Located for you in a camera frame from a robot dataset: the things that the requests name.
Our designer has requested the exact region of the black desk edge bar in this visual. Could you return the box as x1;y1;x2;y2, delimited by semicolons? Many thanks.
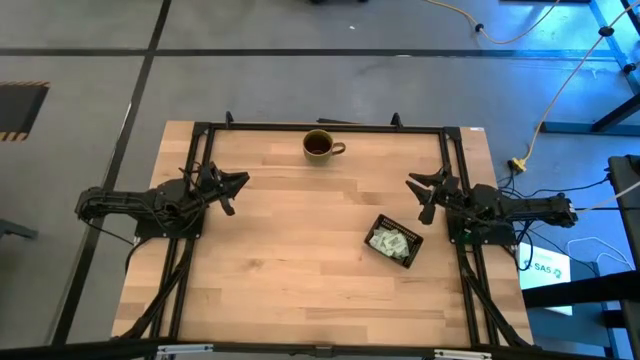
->
522;272;640;309

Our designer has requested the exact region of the beige cable with black connector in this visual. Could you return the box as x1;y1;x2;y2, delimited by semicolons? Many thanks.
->
424;0;561;45

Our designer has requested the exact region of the black camera rig beam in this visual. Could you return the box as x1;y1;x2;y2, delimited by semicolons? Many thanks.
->
0;338;640;360

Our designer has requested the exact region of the white SAS printed sign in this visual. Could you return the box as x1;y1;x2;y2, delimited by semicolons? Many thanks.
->
518;242;574;292

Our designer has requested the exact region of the black equipment cart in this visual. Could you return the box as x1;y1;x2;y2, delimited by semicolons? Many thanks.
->
607;154;640;360

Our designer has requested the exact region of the blue metal stand frame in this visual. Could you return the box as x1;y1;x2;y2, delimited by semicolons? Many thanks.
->
539;0;640;136

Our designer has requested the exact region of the beige extension cable yellow plug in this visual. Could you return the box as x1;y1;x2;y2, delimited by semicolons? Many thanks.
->
508;0;640;174

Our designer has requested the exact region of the grey chair base leg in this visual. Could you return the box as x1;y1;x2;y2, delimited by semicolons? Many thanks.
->
0;218;40;242

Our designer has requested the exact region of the silver metal bracket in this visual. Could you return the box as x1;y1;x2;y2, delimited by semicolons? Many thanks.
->
433;348;494;360
156;343;215;357

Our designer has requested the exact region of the black slotted plastic basket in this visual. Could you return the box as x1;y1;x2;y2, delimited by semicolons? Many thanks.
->
363;213;425;270

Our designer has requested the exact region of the olive green ceramic mug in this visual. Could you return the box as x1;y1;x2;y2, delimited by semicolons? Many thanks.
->
302;128;347;164

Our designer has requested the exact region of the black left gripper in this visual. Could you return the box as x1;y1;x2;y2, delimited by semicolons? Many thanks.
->
185;160;250;206

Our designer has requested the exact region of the black hazard-striped floor hatch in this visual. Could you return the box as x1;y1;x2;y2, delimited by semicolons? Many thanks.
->
0;81;51;143

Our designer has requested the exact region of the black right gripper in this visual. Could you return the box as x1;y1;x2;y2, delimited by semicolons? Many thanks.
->
405;168;481;219

